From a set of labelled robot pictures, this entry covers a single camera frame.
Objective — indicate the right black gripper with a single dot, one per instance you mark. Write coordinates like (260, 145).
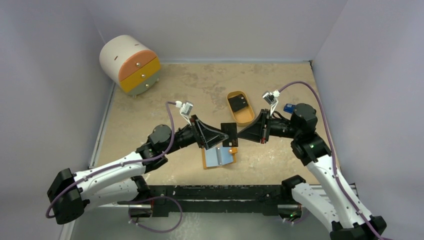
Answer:
(263, 125)

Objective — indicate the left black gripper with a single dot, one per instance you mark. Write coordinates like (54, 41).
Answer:
(197, 127)

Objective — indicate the black credit card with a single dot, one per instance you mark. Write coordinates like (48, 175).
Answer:
(230, 128)

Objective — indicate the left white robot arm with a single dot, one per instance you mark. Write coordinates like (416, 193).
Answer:
(73, 193)

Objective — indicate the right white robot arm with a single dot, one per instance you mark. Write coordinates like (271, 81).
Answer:
(341, 212)

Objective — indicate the black card stack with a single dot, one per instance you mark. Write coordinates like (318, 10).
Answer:
(238, 103)

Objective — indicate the orange oval tray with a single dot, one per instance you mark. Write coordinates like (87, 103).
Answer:
(245, 116)

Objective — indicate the blue black stapler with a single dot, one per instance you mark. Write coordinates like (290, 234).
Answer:
(289, 108)

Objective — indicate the white round mini drawer chest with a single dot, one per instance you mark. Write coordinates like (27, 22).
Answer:
(131, 65)

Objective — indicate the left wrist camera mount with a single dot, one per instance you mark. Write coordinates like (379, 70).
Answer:
(184, 109)

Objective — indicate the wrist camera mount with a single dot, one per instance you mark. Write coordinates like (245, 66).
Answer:
(184, 109)
(271, 97)

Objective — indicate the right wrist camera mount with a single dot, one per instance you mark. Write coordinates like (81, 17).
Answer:
(271, 97)

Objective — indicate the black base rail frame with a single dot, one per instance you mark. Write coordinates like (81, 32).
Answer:
(268, 200)

